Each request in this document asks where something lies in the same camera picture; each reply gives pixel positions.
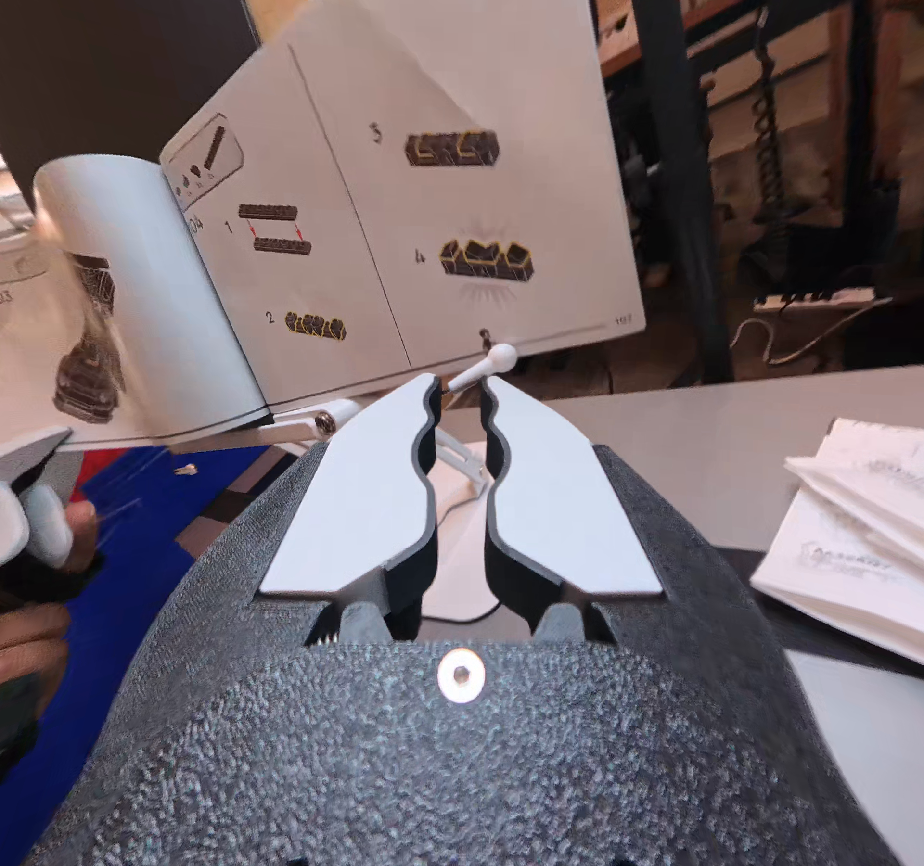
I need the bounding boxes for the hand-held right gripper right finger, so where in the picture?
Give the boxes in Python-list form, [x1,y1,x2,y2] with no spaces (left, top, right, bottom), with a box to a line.
[481,376,665,604]

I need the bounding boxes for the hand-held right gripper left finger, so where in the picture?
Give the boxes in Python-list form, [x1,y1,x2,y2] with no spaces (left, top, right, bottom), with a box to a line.
[260,374,441,607]

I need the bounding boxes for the white booklet stand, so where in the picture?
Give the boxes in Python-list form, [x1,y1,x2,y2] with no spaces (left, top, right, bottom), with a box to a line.
[272,341,521,624]

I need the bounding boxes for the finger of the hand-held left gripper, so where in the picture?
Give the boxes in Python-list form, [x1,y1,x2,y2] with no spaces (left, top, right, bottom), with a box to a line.
[0,428,75,490]

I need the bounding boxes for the lego instruction booklet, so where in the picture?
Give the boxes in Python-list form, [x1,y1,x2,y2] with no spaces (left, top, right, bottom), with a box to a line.
[0,0,648,450]

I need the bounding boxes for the background wooden desk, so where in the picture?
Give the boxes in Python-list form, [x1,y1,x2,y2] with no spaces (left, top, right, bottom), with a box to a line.
[597,0,924,82]

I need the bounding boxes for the blue plastic bin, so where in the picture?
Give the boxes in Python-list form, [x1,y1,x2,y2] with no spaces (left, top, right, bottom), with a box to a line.
[0,445,307,866]

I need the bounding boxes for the black background desk leg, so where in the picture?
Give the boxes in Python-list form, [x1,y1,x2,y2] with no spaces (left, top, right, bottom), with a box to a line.
[618,0,740,386]

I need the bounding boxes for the white power strip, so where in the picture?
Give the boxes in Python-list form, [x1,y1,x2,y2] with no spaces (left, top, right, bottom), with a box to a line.
[750,286,880,317]

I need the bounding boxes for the crumpled white paper bags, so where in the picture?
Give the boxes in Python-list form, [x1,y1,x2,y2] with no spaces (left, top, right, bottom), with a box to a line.
[748,416,924,666]

